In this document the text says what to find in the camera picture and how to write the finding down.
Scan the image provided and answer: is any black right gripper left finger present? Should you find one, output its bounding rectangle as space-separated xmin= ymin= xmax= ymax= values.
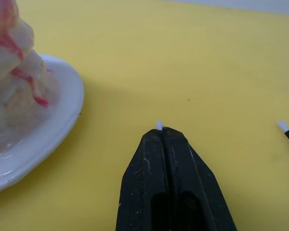
xmin=115 ymin=128 xmax=171 ymax=231

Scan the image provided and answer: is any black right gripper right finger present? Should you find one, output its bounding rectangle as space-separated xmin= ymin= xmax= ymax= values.
xmin=161 ymin=127 xmax=238 ymax=231

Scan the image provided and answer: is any white cake with red drizzle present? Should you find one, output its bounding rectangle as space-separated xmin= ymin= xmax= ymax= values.
xmin=0 ymin=0 xmax=56 ymax=154

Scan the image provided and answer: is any white ceramic plate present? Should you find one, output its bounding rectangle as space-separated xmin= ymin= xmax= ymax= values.
xmin=0 ymin=53 xmax=85 ymax=198

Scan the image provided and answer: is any yellow table mat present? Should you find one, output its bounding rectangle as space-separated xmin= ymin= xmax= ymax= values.
xmin=0 ymin=0 xmax=289 ymax=231

